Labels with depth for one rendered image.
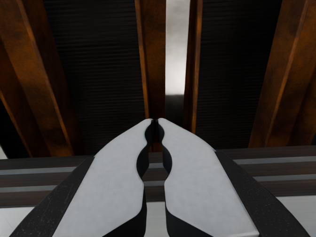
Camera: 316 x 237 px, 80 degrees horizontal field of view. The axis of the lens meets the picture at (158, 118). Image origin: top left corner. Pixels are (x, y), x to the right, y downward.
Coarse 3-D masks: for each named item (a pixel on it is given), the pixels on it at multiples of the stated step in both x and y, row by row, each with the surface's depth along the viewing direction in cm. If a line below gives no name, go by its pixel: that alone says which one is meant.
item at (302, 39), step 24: (288, 0) 25; (312, 0) 26; (288, 24) 25; (312, 24) 27; (288, 48) 26; (312, 48) 29; (288, 72) 26; (312, 72) 31; (264, 96) 32; (288, 96) 33; (312, 96) 31; (264, 120) 32; (288, 120) 35; (312, 120) 31; (264, 144) 33; (288, 144) 38
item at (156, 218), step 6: (150, 204) 18; (156, 204) 18; (162, 204) 18; (150, 210) 18; (156, 210) 18; (162, 210) 18; (150, 216) 19; (156, 216) 19; (162, 216) 19; (150, 222) 19; (156, 222) 19; (162, 222) 19; (150, 228) 20; (156, 228) 20; (162, 228) 20; (150, 234) 20; (156, 234) 20; (162, 234) 20
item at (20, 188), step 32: (0, 160) 22; (32, 160) 21; (64, 160) 21; (160, 160) 20; (256, 160) 20; (288, 160) 20; (0, 192) 19; (32, 192) 19; (160, 192) 18; (288, 192) 18
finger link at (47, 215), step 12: (84, 168) 8; (72, 180) 8; (60, 192) 7; (72, 192) 7; (48, 204) 7; (60, 204) 7; (36, 216) 6; (48, 216) 6; (60, 216) 6; (24, 228) 6; (36, 228) 6; (48, 228) 6
